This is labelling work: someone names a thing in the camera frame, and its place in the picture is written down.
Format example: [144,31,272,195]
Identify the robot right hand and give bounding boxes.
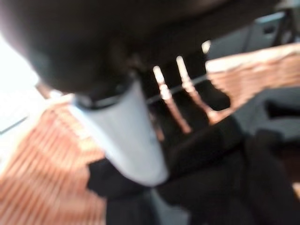
[0,0,282,188]

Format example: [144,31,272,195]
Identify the black garment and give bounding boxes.
[86,114,300,225]

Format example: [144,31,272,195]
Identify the rectangular wicker laundry basket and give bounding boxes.
[0,43,300,225]

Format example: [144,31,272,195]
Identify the dark blue garment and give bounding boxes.
[234,86,300,147]

